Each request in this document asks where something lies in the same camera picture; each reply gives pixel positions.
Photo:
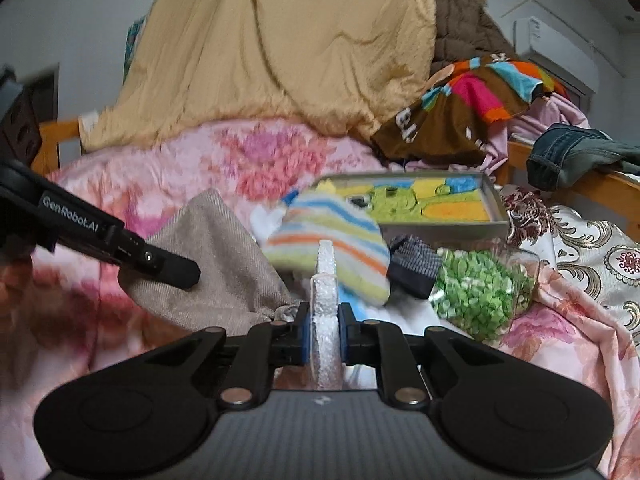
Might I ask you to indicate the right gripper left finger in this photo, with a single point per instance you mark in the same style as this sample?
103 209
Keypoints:
290 335

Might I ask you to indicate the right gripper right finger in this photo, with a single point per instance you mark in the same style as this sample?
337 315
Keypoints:
358 340

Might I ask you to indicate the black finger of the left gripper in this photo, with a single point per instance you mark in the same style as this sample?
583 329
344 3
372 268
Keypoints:
138 257

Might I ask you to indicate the beige grey cloth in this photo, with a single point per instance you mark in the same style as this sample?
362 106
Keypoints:
238 287

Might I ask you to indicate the dark checked sock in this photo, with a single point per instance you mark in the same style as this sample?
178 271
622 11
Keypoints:
414 265

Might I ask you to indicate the striped colourful sock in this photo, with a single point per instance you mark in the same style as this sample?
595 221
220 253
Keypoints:
360 252

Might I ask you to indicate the pink floral bed sheet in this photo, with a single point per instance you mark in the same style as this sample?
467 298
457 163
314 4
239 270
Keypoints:
75 319

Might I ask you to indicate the green pellets plastic bag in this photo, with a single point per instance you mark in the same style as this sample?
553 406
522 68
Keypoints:
481 288

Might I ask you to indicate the cartoon colourful tray towel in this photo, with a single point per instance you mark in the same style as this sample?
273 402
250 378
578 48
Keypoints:
457 199

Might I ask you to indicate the grey metal tray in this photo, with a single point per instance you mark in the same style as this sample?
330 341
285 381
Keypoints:
441 232

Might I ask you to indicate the brown multicolour striped blanket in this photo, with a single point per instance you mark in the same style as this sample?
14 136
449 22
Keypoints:
450 123

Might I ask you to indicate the white gold ornate bedspread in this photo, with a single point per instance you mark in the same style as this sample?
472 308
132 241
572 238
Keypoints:
594 255

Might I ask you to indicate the blue denim jeans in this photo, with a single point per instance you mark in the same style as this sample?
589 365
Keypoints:
564 154

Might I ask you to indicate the yellow quilt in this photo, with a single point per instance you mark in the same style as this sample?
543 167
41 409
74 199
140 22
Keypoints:
342 66

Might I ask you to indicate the brown padded jacket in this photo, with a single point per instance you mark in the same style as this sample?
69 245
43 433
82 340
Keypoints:
464 30

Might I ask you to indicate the white air conditioner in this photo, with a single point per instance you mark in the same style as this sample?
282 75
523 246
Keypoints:
540 43

